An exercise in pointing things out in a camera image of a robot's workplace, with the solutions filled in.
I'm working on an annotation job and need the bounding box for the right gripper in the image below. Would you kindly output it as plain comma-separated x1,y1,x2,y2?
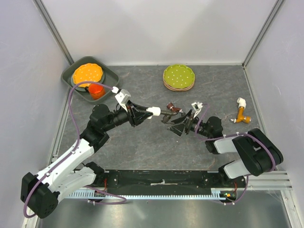
166,109,211,138

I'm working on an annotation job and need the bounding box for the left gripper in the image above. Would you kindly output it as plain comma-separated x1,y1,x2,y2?
103,100,152,132

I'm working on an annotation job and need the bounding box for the dark grey metal faucet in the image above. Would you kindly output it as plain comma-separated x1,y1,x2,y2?
161,110,178,124

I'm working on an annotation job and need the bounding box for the white pvc elbow fitting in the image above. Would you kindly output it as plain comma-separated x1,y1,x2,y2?
146,106,161,116

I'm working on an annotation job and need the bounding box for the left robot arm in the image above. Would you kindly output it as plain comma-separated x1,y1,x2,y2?
20,101,161,219

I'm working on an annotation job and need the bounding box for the orange faucet with white elbow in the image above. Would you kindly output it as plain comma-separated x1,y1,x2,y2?
230,97,251,124

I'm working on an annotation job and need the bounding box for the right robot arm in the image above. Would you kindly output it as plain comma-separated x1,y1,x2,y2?
168,111,284,187

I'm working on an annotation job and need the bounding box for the maroon faucet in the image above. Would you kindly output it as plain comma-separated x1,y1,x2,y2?
167,103,183,114

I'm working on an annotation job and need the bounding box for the dark green square tray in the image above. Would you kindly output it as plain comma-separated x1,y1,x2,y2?
61,56,120,105

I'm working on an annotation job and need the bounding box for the orange mug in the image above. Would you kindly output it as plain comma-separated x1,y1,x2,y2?
85,83,105,100

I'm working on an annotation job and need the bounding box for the green polka dot plate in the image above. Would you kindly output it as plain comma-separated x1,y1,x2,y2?
163,64,195,80

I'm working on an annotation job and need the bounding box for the grey-green plate under orange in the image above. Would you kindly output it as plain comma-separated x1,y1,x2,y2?
70,70,105,92

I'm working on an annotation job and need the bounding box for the orange polka dot plate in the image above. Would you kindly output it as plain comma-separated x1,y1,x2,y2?
72,63,104,88

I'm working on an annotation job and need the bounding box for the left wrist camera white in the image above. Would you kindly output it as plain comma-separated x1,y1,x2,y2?
112,86,131,105

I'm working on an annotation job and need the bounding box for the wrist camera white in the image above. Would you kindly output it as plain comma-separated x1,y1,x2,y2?
112,86,131,105
191,102,204,118

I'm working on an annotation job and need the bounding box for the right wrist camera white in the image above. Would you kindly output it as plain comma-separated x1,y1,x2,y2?
191,102,204,118

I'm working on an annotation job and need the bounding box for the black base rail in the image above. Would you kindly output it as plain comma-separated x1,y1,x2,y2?
102,169,228,197

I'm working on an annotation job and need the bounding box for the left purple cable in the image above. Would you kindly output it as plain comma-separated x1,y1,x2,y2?
23,82,128,218

